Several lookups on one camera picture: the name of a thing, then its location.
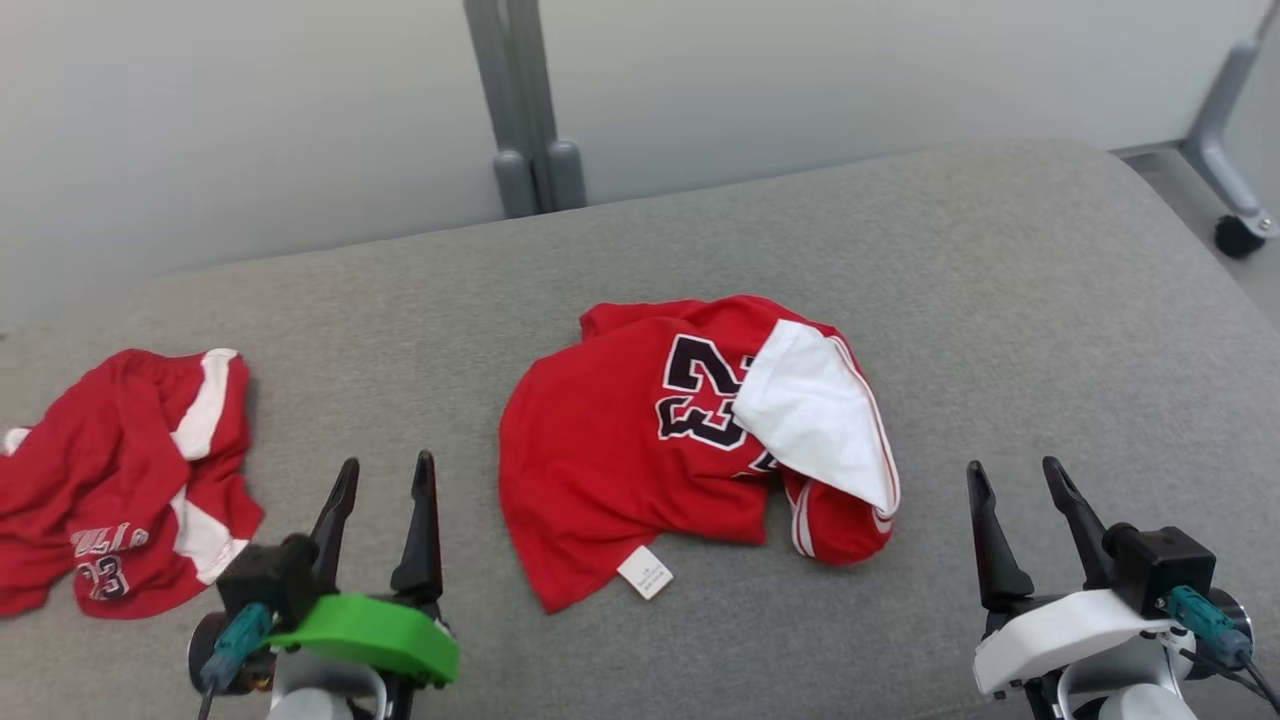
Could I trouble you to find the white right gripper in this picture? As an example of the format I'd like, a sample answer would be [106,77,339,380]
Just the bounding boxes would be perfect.
[965,456,1186,698]

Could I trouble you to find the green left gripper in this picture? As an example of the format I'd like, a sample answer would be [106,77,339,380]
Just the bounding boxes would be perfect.
[265,450,461,691]

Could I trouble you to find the red basketball jersey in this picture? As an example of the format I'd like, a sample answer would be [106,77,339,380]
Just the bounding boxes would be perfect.
[498,295,901,613]

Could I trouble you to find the red basketball shorts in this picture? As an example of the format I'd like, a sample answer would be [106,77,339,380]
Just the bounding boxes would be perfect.
[0,348,266,621]

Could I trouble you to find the grey wheeled stand leg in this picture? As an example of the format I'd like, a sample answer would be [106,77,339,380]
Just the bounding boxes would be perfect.
[1110,0,1280,259]

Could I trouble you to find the teal left camera connector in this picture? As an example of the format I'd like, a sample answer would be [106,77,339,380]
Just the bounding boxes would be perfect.
[200,602,273,691]

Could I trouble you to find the teal camera connector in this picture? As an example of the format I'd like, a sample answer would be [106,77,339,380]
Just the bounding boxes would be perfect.
[200,602,273,691]
[1165,585,1253,669]

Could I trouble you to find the teal right camera connector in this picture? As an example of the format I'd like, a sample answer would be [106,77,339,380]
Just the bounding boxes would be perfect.
[1165,585,1253,669]

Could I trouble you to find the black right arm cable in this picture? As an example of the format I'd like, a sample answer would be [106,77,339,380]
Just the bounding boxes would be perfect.
[1180,640,1280,716]

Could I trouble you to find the grey partition post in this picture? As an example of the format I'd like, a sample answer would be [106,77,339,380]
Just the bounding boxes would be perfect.
[462,0,588,219]

